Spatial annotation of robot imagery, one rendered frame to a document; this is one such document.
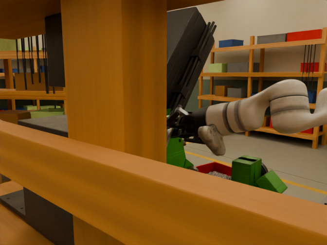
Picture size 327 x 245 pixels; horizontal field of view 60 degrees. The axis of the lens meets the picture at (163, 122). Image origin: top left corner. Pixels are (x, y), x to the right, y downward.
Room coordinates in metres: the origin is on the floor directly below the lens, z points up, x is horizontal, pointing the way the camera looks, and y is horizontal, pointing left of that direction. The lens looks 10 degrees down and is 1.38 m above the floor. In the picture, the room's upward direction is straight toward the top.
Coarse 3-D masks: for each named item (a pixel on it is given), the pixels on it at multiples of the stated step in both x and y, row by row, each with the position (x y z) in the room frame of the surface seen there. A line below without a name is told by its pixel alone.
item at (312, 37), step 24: (216, 48) 7.04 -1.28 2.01; (240, 48) 6.46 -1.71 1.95; (264, 48) 6.58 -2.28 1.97; (216, 72) 7.03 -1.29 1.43; (240, 72) 6.49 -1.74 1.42; (264, 72) 6.04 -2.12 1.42; (288, 72) 5.64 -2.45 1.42; (312, 72) 5.24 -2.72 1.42; (216, 96) 7.02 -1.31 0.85; (240, 96) 6.48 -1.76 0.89; (312, 96) 5.27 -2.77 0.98; (264, 120) 6.09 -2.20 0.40; (312, 144) 5.20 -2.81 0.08
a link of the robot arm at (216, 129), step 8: (224, 104) 0.62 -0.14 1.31; (208, 112) 0.63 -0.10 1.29; (216, 112) 0.62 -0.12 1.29; (224, 112) 0.60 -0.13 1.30; (208, 120) 0.62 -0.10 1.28; (216, 120) 0.61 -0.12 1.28; (224, 120) 0.60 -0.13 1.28; (200, 128) 0.59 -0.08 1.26; (208, 128) 0.59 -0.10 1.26; (216, 128) 0.61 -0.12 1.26; (224, 128) 0.61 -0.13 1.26; (200, 136) 0.59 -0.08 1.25; (208, 136) 0.59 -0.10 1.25; (216, 136) 0.61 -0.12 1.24; (208, 144) 0.60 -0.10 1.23; (216, 144) 0.60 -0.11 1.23; (216, 152) 0.61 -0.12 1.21; (224, 152) 0.61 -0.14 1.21
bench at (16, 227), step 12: (0, 192) 1.14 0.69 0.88; (0, 204) 1.03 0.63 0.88; (0, 216) 0.94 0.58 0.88; (12, 216) 0.94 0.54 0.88; (0, 228) 0.86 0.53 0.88; (12, 228) 0.86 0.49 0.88; (24, 228) 0.86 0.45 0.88; (0, 240) 0.79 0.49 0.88; (12, 240) 0.79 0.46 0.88; (24, 240) 0.79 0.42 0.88; (36, 240) 0.79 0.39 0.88; (48, 240) 0.79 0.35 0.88
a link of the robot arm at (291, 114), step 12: (288, 96) 0.52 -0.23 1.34; (300, 96) 0.52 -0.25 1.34; (324, 96) 0.54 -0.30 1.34; (276, 108) 0.53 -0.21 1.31; (288, 108) 0.52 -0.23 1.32; (300, 108) 0.51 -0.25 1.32; (324, 108) 0.52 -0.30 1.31; (276, 120) 0.53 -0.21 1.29; (288, 120) 0.51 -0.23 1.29; (300, 120) 0.51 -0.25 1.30; (312, 120) 0.51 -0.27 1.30; (324, 120) 0.51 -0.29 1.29; (288, 132) 0.52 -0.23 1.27
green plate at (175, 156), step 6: (168, 108) 0.87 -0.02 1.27; (168, 114) 0.86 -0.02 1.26; (174, 138) 0.85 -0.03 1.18; (180, 138) 0.87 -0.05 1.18; (168, 144) 0.83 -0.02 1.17; (174, 144) 0.85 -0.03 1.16; (180, 144) 0.87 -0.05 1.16; (168, 150) 0.82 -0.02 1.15; (174, 150) 0.84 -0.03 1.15; (180, 150) 0.86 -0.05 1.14; (168, 156) 0.81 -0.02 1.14; (174, 156) 0.83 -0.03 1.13; (180, 156) 0.85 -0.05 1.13; (168, 162) 0.81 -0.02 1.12; (174, 162) 0.82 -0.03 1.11; (180, 162) 0.84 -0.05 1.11
